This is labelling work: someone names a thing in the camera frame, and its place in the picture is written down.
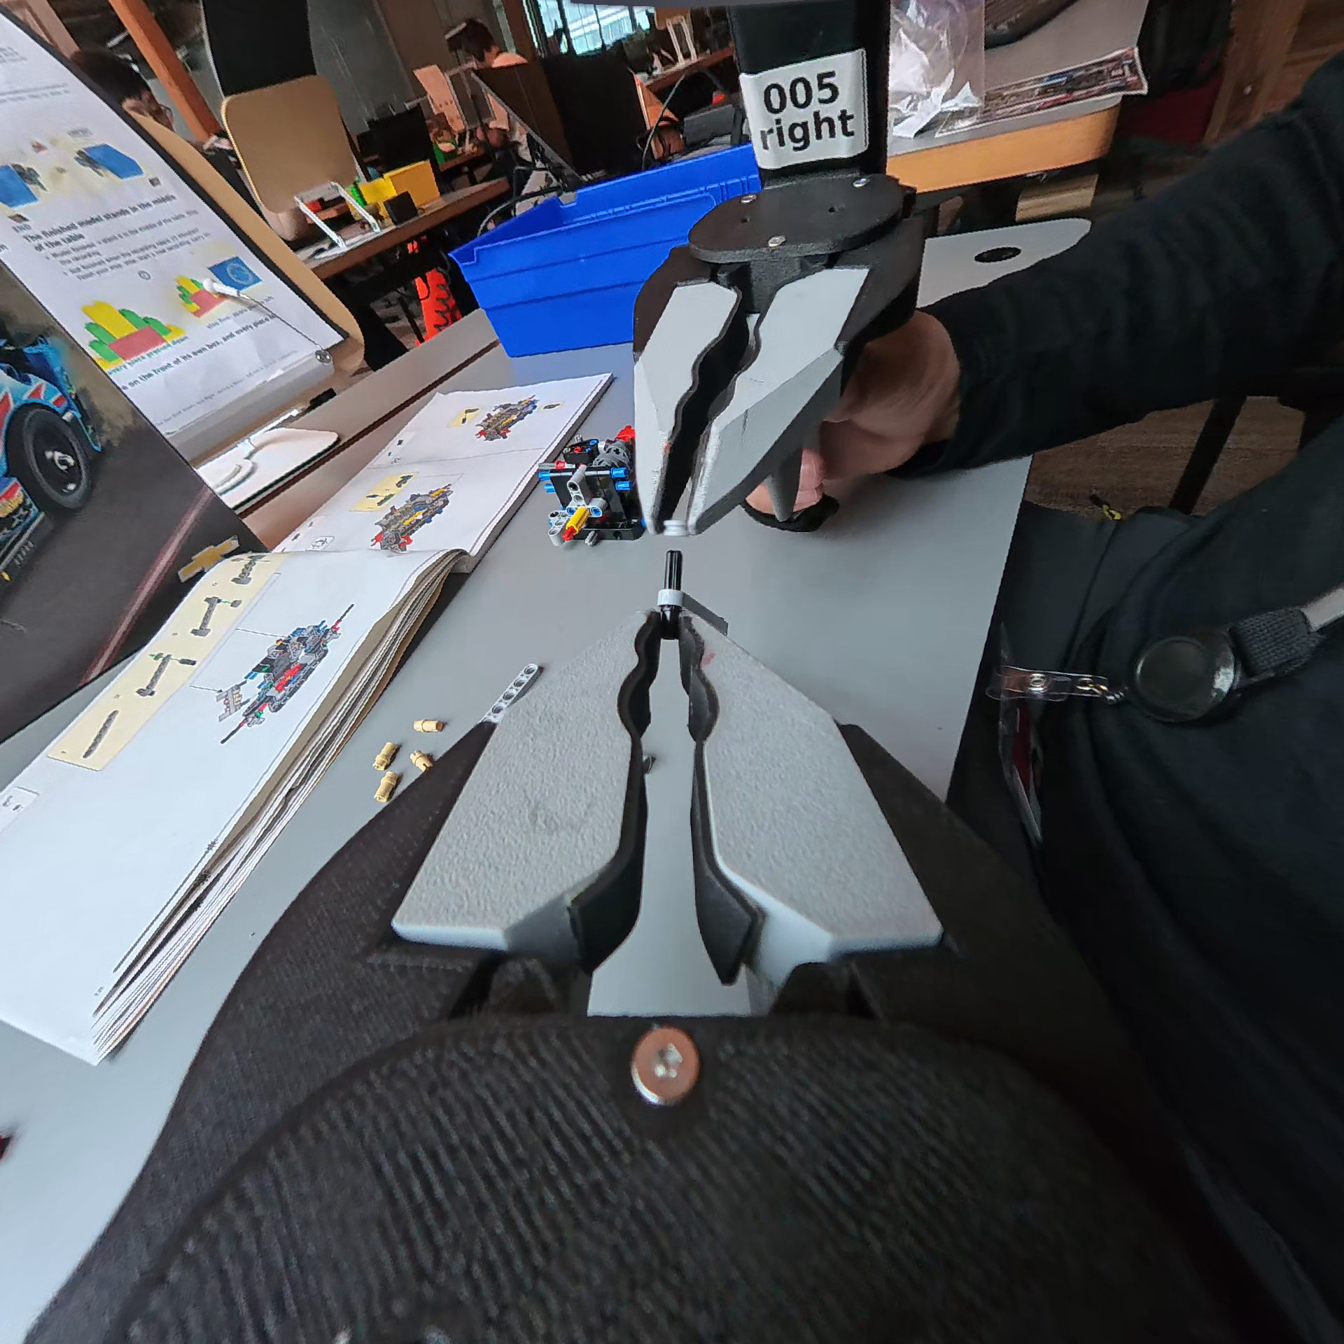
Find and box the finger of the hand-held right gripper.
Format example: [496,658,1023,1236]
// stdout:
[632,279,752,538]
[684,266,874,535]

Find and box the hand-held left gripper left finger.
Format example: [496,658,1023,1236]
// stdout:
[392,612,663,973]

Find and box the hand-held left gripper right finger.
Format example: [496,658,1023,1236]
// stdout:
[676,615,944,994]

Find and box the person's right forearm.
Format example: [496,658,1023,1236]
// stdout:
[914,58,1344,474]

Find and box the grey lego beam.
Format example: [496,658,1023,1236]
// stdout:
[485,661,544,727]

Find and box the partly built lego assembly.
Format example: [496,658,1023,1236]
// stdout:
[538,426,645,544]

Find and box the open lego instruction booklet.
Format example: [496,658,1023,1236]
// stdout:
[0,373,616,1064]

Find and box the black lego set box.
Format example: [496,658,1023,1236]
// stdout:
[0,263,269,748]

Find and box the person's right hand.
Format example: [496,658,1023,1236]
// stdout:
[792,309,962,516]

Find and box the blue plastic bin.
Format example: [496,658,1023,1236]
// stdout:
[448,141,762,360]

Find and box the clear plastic bag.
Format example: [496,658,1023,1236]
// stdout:
[887,0,989,138]

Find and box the round wooden edged table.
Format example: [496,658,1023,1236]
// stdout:
[887,47,1151,196]

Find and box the orange black striped item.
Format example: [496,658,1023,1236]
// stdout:
[415,268,464,343]

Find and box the printed leaflet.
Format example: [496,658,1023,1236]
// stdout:
[940,47,1149,138]

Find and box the wooden workbench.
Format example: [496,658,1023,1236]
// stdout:
[284,180,516,280]

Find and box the wooden display board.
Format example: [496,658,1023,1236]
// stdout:
[106,100,367,421]

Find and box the black round badge reel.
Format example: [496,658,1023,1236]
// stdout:
[1132,628,1250,724]

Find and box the beige rounded board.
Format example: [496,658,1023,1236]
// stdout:
[223,74,364,244]

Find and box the printed instruction sheet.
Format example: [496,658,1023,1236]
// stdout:
[0,16,348,440]

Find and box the black metal chair frame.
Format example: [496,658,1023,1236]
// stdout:
[1170,394,1344,516]

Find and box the black lanyard strap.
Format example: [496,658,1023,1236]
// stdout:
[1237,586,1344,674]

